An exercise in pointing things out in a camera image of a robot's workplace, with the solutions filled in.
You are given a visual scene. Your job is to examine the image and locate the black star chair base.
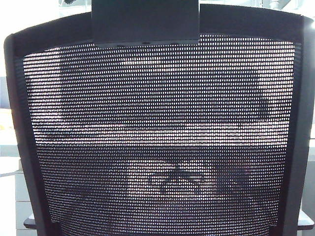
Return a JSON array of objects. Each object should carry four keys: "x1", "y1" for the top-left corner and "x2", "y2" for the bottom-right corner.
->
[{"x1": 157, "y1": 159, "x2": 238, "y2": 199}]

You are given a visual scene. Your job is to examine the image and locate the grey desk partition screen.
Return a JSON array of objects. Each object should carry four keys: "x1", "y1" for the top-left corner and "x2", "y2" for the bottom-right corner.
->
[{"x1": 0, "y1": 76, "x2": 11, "y2": 109}]

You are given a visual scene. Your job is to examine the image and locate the black mesh office chair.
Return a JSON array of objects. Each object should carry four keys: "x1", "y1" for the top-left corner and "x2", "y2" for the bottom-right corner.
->
[{"x1": 3, "y1": 0, "x2": 315, "y2": 236}]

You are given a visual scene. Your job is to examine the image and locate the grey drawer cabinet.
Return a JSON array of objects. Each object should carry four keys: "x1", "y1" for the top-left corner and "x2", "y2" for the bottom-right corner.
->
[{"x1": 14, "y1": 169, "x2": 38, "y2": 232}]

